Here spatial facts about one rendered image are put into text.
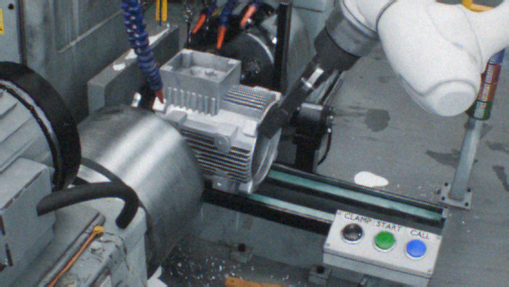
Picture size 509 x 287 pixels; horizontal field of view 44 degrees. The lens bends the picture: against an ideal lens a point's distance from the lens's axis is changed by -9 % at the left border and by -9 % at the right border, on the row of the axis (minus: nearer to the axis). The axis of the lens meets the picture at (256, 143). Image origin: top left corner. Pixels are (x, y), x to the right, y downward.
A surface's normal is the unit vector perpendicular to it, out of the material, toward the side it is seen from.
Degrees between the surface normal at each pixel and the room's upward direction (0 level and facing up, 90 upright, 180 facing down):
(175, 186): 62
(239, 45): 90
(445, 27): 25
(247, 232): 90
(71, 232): 0
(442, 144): 0
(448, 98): 112
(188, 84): 90
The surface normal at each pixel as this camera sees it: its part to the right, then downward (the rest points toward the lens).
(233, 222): -0.35, 0.48
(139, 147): 0.50, -0.63
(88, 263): 0.07, -0.84
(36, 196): 0.94, 0.24
